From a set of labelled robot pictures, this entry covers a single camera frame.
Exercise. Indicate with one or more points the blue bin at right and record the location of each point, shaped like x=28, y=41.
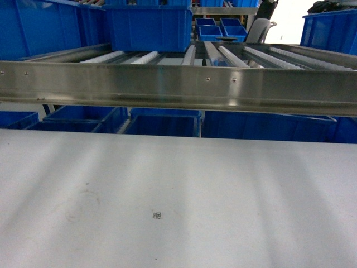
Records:
x=332, y=31

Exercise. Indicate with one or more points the stainless steel roller shelf rack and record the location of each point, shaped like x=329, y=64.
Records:
x=271, y=78

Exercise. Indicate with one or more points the grey office chair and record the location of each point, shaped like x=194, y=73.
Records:
x=233, y=31

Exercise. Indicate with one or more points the small printed label sticker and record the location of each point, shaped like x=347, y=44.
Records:
x=157, y=215

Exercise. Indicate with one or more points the large blue bin on shelf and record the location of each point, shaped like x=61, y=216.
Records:
x=149, y=28

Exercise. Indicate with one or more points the blue bin under shelf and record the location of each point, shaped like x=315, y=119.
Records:
x=265, y=126

